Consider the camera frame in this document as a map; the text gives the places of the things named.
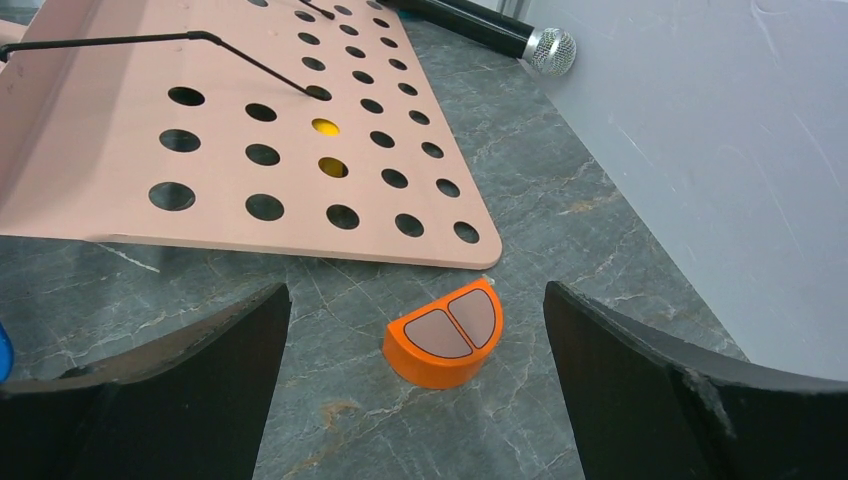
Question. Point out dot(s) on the orange round tape measure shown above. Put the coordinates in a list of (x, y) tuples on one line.
[(444, 344)]

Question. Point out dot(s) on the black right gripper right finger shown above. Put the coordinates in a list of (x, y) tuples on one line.
[(646, 405)]

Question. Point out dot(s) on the pink perforated board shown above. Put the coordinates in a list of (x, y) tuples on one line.
[(266, 126)]

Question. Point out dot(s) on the black flashlight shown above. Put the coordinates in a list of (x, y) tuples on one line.
[(548, 51)]

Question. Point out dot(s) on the blue framed whiteboard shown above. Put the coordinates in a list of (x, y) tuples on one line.
[(6, 355)]

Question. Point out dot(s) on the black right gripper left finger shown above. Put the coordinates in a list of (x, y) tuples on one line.
[(192, 404)]

